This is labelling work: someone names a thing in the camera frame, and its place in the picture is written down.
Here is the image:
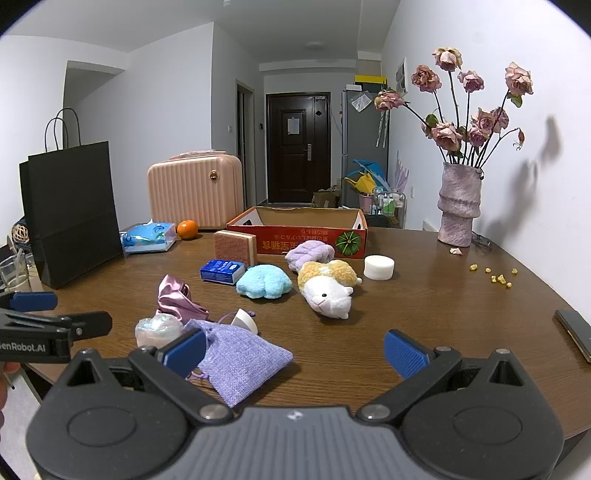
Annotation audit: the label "purple linen drawstring bag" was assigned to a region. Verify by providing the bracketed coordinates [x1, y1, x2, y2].
[181, 318, 294, 409]

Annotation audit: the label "purple feather wall decoration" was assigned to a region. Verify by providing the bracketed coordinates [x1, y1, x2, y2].
[392, 150, 410, 192]

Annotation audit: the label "blue plastic wipes pack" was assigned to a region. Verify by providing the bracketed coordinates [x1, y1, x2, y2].
[121, 222, 177, 256]

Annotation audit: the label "pink satin pouch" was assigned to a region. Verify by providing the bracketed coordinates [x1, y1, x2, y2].
[156, 274, 209, 324]

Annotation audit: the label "metal storage cart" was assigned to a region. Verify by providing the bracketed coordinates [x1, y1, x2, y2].
[376, 189, 407, 228]

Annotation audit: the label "grey refrigerator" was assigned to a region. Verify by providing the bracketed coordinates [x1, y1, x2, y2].
[342, 88, 389, 185]

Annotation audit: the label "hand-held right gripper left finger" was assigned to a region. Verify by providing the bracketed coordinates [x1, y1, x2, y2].
[58, 329, 234, 426]

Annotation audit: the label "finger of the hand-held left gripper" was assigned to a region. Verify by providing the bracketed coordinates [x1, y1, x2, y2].
[0, 309, 113, 339]
[0, 291, 59, 313]

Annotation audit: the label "orange printed cardboard box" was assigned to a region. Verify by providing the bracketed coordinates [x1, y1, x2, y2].
[226, 206, 369, 268]

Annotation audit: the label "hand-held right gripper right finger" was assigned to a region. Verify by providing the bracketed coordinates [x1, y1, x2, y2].
[355, 329, 533, 426]

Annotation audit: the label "dried pink rose bouquet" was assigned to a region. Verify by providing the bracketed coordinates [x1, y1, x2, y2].
[374, 46, 534, 167]

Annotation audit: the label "brown floor cardboard box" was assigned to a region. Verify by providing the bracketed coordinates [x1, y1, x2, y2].
[311, 187, 342, 208]

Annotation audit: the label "white round foam sponge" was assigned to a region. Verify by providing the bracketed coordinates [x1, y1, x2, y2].
[364, 255, 396, 280]

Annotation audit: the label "dark brown entrance door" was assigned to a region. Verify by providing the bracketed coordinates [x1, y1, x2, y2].
[266, 92, 332, 205]

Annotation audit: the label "scattered yellow crumbs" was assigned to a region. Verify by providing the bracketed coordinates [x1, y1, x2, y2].
[469, 264, 518, 289]

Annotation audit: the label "pink ribbed suitcase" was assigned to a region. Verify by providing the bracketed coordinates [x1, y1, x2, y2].
[147, 150, 245, 232]

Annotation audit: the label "dark smartphone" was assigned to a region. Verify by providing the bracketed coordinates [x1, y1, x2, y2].
[555, 309, 591, 363]

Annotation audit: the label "fluffy purple plush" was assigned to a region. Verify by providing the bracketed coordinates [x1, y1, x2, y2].
[284, 241, 336, 272]

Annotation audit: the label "purple textured vase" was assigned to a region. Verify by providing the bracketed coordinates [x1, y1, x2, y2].
[437, 161, 484, 247]

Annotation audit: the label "pink beige scrub sponge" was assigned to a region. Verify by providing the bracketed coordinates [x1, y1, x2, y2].
[213, 230, 257, 268]

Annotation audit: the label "yellow white hamster plush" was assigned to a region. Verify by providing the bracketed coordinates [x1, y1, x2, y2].
[297, 260, 363, 320]

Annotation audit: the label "blue tissue packet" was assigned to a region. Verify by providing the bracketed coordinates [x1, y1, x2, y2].
[200, 260, 246, 285]

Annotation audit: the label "black paper bag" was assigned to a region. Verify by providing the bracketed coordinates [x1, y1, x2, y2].
[19, 107, 124, 290]

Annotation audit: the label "iridescent sheer pouch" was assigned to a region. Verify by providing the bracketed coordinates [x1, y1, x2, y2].
[135, 314, 184, 349]

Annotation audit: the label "clear glass cup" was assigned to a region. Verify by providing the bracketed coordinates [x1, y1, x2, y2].
[0, 253, 33, 292]

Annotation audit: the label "light blue plush toy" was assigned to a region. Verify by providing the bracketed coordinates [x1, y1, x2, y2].
[236, 265, 293, 300]

